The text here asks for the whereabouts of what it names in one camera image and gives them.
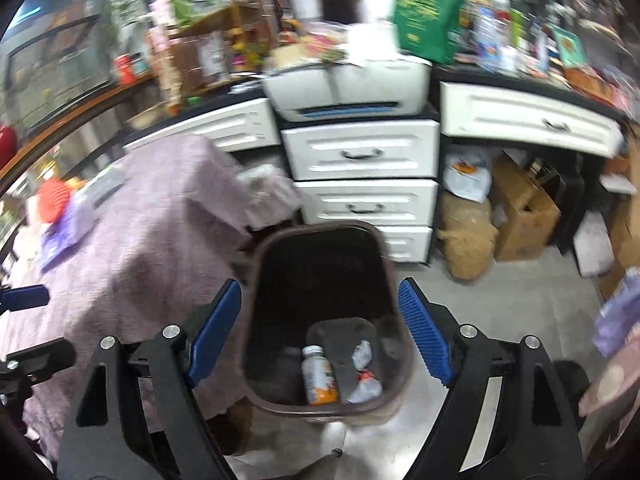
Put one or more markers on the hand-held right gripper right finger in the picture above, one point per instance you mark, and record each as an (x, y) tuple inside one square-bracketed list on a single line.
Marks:
[(425, 340)]

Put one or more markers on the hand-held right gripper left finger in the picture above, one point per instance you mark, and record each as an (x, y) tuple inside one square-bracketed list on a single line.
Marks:
[(215, 335)]

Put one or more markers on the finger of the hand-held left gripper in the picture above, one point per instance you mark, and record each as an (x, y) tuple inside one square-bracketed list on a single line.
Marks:
[(25, 297), (40, 362)]

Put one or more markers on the purple plastic packet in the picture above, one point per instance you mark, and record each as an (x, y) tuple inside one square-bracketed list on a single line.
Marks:
[(70, 235)]

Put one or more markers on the brown plastic bin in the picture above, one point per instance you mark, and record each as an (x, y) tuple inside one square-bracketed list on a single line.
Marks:
[(280, 285)]

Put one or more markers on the red ribbed ball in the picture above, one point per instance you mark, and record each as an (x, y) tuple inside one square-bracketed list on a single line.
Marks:
[(54, 200)]

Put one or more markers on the small crumpled grey wrapper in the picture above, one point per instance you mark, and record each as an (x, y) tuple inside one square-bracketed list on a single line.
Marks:
[(362, 354)]

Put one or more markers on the crumpled wrapper red spot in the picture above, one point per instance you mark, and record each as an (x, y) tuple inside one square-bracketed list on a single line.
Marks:
[(365, 389)]

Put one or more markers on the purple tablecloth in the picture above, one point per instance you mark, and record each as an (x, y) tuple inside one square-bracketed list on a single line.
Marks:
[(140, 260)]

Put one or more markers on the tan stuffed animal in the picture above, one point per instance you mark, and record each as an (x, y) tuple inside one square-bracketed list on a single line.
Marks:
[(467, 240)]

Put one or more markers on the plastic bottle orange label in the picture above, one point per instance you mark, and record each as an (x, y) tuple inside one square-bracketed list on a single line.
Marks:
[(320, 380)]

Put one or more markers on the black round seat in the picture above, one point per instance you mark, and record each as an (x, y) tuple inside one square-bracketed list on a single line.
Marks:
[(567, 385)]

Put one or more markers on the grey frilly cloth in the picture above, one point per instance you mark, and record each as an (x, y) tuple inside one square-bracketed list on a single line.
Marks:
[(270, 195)]

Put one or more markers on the open cardboard box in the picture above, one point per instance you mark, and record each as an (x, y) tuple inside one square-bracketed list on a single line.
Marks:
[(525, 225)]

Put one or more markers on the white plastic bag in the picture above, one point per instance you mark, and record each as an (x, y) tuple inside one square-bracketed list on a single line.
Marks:
[(467, 177)]

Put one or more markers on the white flat box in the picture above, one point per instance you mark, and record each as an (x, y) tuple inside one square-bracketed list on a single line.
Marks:
[(594, 245)]

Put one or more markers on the lilac plastic bag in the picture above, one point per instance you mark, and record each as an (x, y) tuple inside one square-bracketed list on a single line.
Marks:
[(620, 315)]

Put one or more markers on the pink cloth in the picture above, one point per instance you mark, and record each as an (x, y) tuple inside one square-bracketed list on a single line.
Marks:
[(615, 395)]

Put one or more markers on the black bag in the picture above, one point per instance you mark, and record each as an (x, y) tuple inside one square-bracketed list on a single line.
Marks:
[(565, 200)]

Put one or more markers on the closed cardboard box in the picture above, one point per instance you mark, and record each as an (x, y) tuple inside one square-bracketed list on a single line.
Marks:
[(622, 240)]

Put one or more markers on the wide white drawer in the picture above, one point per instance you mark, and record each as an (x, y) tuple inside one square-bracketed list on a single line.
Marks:
[(525, 115)]

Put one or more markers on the red can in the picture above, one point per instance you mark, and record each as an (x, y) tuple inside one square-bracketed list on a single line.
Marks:
[(124, 70)]

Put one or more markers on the white printer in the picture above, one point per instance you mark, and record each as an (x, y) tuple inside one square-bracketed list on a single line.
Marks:
[(350, 85)]

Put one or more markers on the wooden shelf rack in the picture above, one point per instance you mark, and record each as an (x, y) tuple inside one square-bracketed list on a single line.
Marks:
[(240, 25)]

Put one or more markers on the clear water bottle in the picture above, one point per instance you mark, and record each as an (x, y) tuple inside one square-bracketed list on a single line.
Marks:
[(487, 35)]

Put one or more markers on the green tote bag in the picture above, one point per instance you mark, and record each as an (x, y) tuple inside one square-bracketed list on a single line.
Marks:
[(427, 15)]

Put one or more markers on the green book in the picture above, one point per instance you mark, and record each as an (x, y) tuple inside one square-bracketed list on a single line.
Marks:
[(569, 47)]

